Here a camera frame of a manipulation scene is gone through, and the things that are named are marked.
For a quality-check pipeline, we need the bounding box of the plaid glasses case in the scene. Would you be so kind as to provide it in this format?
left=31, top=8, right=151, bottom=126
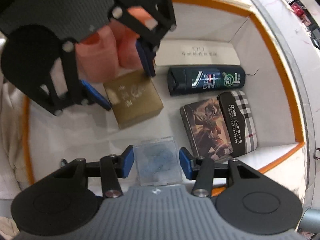
left=217, top=90, right=258, bottom=158

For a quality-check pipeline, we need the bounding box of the white cloth blanket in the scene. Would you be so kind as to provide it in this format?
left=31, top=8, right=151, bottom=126
left=1, top=74, right=29, bottom=239

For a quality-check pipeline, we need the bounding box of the brown cardboard box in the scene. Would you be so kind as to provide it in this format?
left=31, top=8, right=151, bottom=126
left=104, top=70, right=163, bottom=129

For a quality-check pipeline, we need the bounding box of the dark shampoo bottle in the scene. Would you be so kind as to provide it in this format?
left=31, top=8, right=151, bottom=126
left=167, top=64, right=246, bottom=96

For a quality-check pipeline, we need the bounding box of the pink soap dispenser set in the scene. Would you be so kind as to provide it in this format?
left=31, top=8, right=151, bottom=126
left=75, top=20, right=143, bottom=83

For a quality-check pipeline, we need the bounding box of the white long box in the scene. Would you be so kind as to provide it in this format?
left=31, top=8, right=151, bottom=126
left=155, top=40, right=240, bottom=66

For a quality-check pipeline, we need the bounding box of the orange storage box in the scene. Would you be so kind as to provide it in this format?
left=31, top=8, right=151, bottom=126
left=22, top=0, right=308, bottom=198

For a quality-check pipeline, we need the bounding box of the clear plastic box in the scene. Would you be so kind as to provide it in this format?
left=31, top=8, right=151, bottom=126
left=133, top=137, right=182, bottom=186

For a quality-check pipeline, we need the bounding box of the illustrated tin card case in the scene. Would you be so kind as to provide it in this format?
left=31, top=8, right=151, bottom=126
left=180, top=97, right=233, bottom=160

